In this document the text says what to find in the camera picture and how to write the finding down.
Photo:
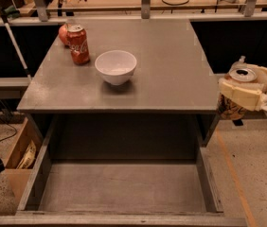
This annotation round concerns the red apple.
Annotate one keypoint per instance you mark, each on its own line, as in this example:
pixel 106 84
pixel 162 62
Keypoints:
pixel 63 34

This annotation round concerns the white ceramic bowl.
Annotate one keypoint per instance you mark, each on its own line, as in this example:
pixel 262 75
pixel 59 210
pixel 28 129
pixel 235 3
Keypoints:
pixel 116 66

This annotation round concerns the yellow snack bag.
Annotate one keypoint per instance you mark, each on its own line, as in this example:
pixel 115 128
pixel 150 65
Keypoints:
pixel 29 156

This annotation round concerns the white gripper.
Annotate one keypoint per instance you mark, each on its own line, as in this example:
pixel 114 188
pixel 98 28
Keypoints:
pixel 247 95

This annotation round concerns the wooden box on floor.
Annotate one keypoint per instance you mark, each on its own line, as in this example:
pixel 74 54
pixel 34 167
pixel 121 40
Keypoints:
pixel 22 156

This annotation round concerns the grey cabinet with top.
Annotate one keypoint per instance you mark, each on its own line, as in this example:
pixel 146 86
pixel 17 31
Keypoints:
pixel 153 66

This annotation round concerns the wooden workbench with metal posts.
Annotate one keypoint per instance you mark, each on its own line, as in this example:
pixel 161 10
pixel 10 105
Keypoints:
pixel 133 0

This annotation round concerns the white pole with black grip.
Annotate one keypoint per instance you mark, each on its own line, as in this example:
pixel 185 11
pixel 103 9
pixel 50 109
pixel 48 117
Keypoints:
pixel 15 44

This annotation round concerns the open grey top drawer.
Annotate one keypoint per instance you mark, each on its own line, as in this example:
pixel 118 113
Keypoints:
pixel 121 170

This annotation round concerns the red Coca-Cola can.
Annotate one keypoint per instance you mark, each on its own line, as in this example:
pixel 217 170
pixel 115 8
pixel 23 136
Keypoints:
pixel 77 41

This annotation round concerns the orange patterned soda can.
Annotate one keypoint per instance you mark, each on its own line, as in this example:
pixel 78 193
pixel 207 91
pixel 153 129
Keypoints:
pixel 228 109

